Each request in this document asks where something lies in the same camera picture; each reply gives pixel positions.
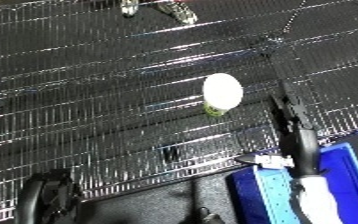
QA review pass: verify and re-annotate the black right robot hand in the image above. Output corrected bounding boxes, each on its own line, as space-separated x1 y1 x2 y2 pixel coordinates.
266 79 325 178

